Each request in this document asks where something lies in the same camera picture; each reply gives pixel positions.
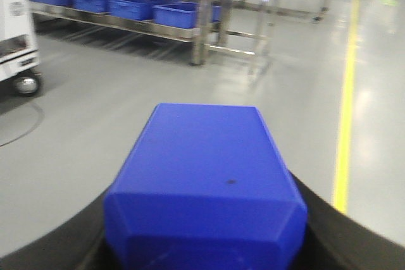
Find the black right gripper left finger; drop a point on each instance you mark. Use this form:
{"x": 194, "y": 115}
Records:
{"x": 79, "y": 243}

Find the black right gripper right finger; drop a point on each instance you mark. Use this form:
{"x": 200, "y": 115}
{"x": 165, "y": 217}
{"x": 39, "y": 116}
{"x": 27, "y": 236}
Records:
{"x": 334, "y": 241}

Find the blue plastic bottle-shaped part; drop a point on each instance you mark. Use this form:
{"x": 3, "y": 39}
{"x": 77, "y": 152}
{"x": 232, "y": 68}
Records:
{"x": 204, "y": 187}

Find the steel shelf rack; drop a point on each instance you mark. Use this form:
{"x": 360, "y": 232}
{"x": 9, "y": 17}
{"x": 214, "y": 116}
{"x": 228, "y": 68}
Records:
{"x": 212, "y": 33}

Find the white wheeled cart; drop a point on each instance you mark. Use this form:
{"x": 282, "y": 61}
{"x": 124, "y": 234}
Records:
{"x": 19, "y": 49}

